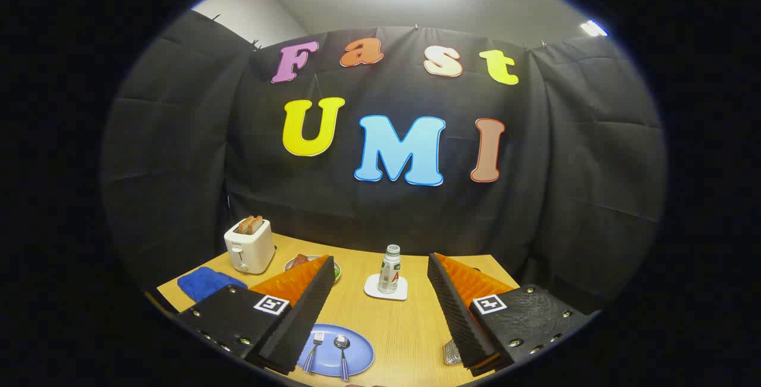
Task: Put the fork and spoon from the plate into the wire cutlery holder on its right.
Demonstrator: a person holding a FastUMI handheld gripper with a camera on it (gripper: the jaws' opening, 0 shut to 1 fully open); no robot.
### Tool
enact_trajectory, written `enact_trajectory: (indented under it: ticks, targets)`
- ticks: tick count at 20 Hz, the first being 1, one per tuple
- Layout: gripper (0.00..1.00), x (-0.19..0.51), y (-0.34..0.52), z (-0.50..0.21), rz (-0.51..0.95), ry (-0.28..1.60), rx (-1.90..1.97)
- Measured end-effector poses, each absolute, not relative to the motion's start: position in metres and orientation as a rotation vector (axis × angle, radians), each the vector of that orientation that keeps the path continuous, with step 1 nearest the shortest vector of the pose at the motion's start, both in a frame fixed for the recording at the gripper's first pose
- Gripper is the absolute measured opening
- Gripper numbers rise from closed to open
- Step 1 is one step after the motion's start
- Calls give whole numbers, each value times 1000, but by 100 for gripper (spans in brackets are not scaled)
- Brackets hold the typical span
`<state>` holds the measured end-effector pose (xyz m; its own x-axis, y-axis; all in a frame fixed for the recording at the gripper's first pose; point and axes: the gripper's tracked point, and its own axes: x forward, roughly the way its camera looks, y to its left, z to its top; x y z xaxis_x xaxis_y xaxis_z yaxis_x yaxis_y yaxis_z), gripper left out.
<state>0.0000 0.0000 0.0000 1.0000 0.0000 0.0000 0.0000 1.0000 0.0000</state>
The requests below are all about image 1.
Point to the brown toast slice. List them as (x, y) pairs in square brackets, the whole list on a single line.
[(257, 225), (244, 226)]

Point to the white plastic bottle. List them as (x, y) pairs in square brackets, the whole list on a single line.
[(389, 271)]

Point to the small ceiling light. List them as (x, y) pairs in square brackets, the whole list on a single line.
[(593, 28)]

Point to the white toaster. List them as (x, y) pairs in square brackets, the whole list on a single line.
[(250, 250)]

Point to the white square coaster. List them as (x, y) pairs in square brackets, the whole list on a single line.
[(373, 289)]

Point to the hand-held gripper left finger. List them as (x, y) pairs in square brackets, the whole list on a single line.
[(300, 321)]

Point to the blue folded cloth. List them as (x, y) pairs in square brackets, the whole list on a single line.
[(205, 283)]

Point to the plate of food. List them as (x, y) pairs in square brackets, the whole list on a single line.
[(297, 262)]

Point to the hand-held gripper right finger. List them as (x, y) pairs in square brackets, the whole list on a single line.
[(458, 321)]

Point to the blue plate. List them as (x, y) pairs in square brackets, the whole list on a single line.
[(359, 354)]

